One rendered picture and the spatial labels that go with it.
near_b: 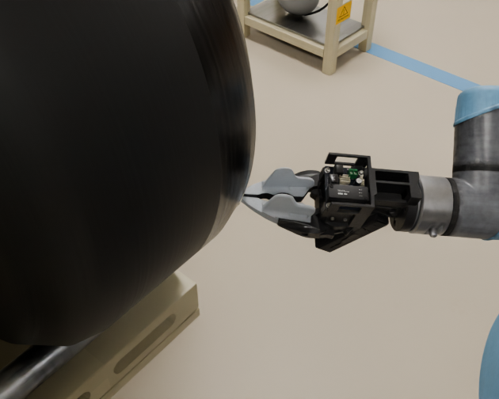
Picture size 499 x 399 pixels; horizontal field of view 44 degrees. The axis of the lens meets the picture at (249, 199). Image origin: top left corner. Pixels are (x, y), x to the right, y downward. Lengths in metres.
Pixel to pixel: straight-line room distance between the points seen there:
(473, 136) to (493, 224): 0.11
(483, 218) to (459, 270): 1.38
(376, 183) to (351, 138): 1.89
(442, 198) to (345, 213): 0.12
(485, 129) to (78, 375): 0.60
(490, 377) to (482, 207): 0.30
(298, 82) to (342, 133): 0.43
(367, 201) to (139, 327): 0.36
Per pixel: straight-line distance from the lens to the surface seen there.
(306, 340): 1.92
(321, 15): 3.28
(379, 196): 0.77
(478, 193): 0.82
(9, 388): 0.81
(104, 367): 0.87
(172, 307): 0.91
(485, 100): 0.84
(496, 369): 0.55
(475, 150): 0.83
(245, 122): 0.62
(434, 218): 0.79
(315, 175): 0.81
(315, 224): 0.78
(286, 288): 2.03
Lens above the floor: 1.57
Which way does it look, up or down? 43 degrees down
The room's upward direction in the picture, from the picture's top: straight up
